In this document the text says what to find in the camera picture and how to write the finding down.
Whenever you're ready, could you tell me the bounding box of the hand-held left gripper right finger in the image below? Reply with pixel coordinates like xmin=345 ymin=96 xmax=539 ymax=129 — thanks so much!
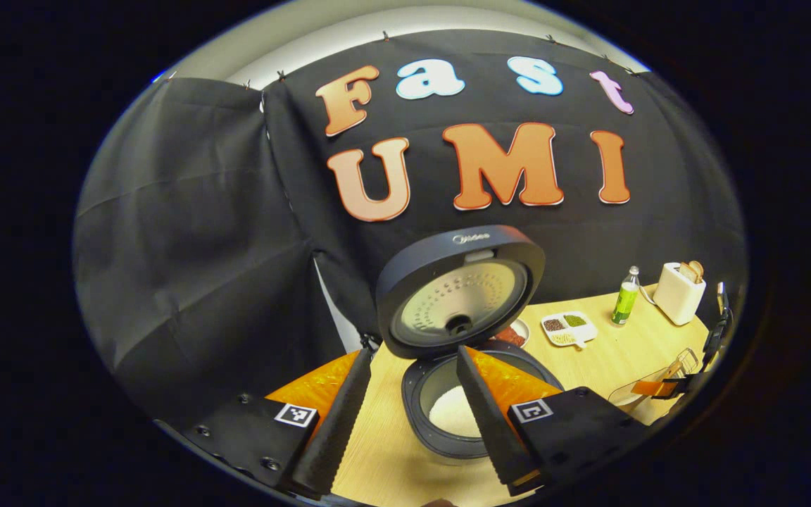
xmin=456 ymin=345 xmax=653 ymax=497

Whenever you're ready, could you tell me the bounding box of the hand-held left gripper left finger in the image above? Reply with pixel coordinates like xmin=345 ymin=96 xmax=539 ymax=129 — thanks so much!
xmin=182 ymin=348 xmax=372 ymax=495

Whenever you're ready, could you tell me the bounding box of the white rice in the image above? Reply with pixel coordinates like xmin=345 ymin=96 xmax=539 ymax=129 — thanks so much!
xmin=428 ymin=385 xmax=484 ymax=439

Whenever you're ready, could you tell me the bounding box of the dark grey rice cooker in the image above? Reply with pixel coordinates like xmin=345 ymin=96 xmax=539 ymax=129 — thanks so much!
xmin=376 ymin=225 xmax=565 ymax=462

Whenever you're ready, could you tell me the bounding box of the white toaster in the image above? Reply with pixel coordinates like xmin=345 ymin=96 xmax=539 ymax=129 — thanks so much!
xmin=653 ymin=262 xmax=707 ymax=326

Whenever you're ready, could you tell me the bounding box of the green drink bottle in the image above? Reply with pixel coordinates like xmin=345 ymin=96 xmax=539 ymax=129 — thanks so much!
xmin=611 ymin=265 xmax=640 ymax=326

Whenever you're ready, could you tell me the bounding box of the round white plate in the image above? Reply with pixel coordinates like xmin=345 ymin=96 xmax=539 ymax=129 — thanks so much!
xmin=496 ymin=318 xmax=530 ymax=350

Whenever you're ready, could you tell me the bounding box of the white divided grain tray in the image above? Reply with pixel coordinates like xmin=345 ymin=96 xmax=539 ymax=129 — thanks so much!
xmin=541 ymin=311 xmax=598 ymax=349

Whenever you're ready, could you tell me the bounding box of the black backdrop cloth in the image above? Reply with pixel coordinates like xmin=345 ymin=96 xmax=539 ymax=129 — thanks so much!
xmin=73 ymin=30 xmax=748 ymax=423

